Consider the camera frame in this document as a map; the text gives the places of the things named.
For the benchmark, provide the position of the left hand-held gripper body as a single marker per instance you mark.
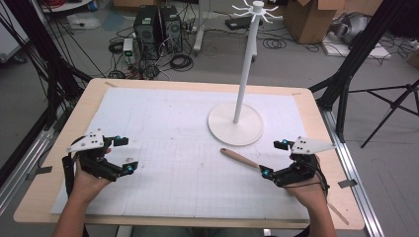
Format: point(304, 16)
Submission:
point(94, 161)

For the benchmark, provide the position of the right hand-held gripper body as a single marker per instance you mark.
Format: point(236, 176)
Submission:
point(301, 171)

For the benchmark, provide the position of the wooden spoon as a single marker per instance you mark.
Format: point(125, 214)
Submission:
point(238, 158)

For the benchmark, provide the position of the person's left hand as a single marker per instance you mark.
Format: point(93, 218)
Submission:
point(86, 184)

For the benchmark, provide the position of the person's right hand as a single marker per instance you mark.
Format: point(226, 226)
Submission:
point(311, 194)

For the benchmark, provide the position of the wooden table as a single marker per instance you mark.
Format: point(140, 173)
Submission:
point(329, 171)

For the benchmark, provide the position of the white grid mat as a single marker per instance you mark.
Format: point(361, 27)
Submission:
point(178, 171)

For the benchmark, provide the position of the white hook rack stand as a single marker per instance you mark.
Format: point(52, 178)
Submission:
point(235, 126)

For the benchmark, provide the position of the beige tape strip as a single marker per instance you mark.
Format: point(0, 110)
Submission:
point(110, 84)
point(296, 94)

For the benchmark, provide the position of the long beige strip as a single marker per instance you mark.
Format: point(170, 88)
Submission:
point(339, 214)

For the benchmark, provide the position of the small white electronic device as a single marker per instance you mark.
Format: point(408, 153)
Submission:
point(128, 49)

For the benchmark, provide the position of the black computer tower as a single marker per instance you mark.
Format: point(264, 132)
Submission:
point(147, 31)
point(171, 28)

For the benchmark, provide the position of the black tripod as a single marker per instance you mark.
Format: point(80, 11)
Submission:
point(393, 105)

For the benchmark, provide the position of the white flat board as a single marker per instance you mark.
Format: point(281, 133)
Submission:
point(359, 51)

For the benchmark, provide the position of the large cardboard box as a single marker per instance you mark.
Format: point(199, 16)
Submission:
point(308, 23)

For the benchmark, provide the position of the flat black device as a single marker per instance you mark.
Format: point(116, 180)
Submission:
point(240, 23)

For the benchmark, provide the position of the white metal stand leg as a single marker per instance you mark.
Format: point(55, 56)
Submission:
point(198, 36)

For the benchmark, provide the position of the grey rounded appliance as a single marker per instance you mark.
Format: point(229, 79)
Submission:
point(351, 28)

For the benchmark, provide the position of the white round table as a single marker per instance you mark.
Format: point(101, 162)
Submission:
point(66, 7)

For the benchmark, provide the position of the white cabinet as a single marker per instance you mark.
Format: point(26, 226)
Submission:
point(10, 39)

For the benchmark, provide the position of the aluminium rail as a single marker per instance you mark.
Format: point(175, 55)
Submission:
point(23, 171)
point(352, 171)

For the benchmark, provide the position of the black metal frame post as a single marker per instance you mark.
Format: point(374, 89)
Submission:
point(52, 65)
point(354, 59)

